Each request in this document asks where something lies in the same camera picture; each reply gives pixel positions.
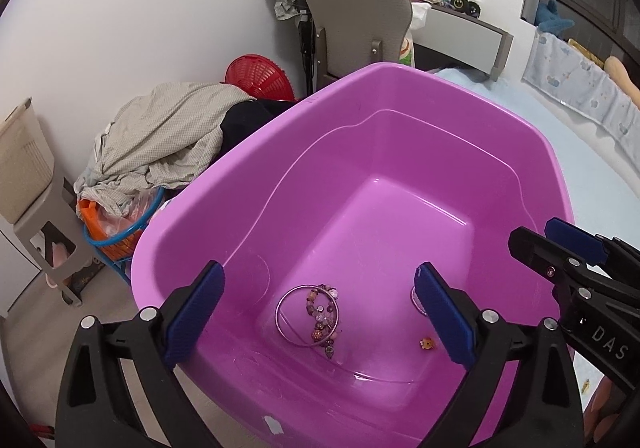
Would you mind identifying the beige stool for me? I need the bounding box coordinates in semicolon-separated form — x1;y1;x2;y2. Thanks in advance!
1;99;94;306

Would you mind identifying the orange blue laundry basket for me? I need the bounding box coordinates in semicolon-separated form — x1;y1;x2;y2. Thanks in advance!
77;188;165;284

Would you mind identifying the silver hoop ring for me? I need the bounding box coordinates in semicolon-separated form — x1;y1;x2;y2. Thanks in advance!
273;283;342;348

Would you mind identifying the red plastic basket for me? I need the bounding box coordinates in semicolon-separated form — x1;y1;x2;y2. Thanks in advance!
224;54;296;102

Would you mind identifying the blue plush toy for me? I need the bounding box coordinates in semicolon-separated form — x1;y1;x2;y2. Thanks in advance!
534;0;575;36

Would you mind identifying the grey chair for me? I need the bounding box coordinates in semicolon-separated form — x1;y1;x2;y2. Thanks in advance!
306;0;412;90

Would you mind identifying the purple plastic tub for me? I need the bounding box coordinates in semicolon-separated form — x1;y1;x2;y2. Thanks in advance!
130;61;576;448

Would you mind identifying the grey clothes pile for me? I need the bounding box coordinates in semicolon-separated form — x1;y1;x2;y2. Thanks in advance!
74;82;253;217

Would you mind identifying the grey white desk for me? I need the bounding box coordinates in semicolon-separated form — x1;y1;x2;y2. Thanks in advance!
412;6;513;80

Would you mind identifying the person's right hand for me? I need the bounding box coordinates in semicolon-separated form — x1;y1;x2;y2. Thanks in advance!
584;376;626;447

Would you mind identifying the tan teddy bear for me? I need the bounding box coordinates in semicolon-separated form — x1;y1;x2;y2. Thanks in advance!
604;56;640;108

